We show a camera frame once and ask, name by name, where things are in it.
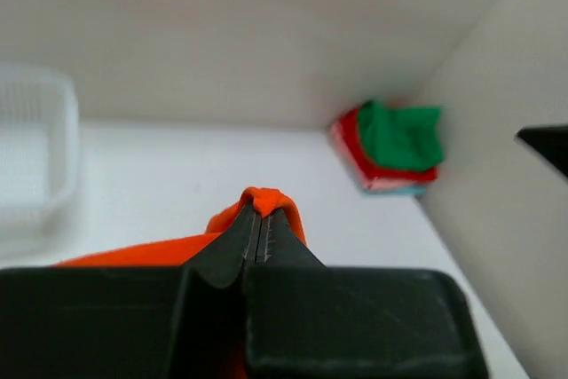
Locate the orange t shirt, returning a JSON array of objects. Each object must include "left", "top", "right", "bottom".
[{"left": 51, "top": 186, "right": 308, "bottom": 379}]

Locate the white plastic basket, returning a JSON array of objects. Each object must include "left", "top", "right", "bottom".
[{"left": 1, "top": 63, "right": 80, "bottom": 257}]

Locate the red folded t shirt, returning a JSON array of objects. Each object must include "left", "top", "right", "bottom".
[{"left": 332, "top": 107, "right": 438, "bottom": 186}]

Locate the light blue folded t shirt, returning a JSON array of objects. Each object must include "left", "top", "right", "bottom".
[{"left": 363, "top": 186, "right": 426, "bottom": 197}]

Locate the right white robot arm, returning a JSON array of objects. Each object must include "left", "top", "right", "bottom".
[{"left": 516, "top": 123, "right": 568, "bottom": 179}]

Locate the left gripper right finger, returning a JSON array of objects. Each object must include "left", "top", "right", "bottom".
[{"left": 256, "top": 208, "right": 324, "bottom": 267}]

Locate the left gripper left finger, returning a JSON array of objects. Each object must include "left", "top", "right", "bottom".
[{"left": 183, "top": 201, "right": 262, "bottom": 288}]

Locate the green folded t shirt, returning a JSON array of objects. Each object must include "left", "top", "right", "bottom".
[{"left": 357, "top": 100, "right": 445, "bottom": 172}]

